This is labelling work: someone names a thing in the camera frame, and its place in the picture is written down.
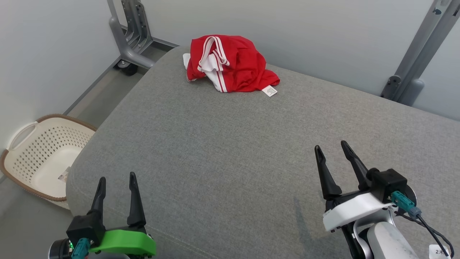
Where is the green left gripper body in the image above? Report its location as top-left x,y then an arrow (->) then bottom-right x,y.
89,228 -> 157,257

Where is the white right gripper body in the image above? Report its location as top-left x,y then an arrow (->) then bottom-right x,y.
322,190 -> 396,233

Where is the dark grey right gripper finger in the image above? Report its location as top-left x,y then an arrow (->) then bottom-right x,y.
314,145 -> 343,200
341,140 -> 371,191

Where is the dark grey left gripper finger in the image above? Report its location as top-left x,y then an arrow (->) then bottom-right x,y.
90,176 -> 107,226
126,172 -> 147,228

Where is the red garment with thin stripes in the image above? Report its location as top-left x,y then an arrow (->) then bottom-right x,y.
183,34 -> 281,97

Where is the cream perforated laundry basket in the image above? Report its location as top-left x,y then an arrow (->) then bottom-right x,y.
0,114 -> 98,210

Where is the black castor wheel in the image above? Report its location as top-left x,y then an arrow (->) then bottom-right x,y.
114,59 -> 139,77

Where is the teal left camera connector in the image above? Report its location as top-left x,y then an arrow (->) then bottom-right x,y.
71,237 -> 91,259

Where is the teal camera connector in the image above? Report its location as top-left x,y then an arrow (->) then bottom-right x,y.
71,237 -> 91,259
390,191 -> 423,220

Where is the teal right camera connector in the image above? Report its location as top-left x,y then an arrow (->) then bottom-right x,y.
390,191 -> 423,220

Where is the black right camera cable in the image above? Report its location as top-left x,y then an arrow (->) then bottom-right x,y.
395,208 -> 455,258

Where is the white cable tag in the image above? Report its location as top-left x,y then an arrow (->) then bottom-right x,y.
429,245 -> 450,259

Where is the grey metal partition post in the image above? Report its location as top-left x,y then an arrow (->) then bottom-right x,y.
380,0 -> 460,107

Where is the grey metal partition foot frame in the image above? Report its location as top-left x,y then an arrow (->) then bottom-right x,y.
107,0 -> 180,77

